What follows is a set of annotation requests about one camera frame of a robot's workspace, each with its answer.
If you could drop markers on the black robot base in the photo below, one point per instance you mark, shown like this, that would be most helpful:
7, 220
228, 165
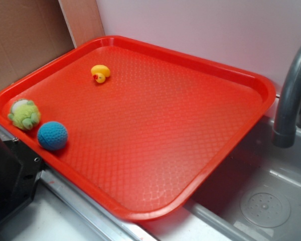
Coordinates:
20, 169

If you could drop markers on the red plastic tray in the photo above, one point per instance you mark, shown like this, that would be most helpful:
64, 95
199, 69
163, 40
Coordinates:
143, 141

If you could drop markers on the yellow rubber duck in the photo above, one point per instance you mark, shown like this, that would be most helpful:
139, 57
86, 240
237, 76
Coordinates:
100, 73

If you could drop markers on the blue dimpled ball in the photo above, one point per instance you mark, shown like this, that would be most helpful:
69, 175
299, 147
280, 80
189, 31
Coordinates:
52, 136

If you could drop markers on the wooden board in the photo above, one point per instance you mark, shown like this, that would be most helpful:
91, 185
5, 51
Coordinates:
83, 20

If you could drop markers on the green plush frog toy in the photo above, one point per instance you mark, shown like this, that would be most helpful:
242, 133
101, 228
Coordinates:
24, 114

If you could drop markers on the grey plastic toy sink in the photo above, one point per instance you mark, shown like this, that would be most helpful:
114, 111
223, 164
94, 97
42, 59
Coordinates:
254, 194

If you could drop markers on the grey toy faucet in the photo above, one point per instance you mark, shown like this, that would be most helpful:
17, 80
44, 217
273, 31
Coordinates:
288, 113

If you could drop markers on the brown cardboard panel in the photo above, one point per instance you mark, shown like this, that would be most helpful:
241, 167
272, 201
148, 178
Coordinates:
32, 33

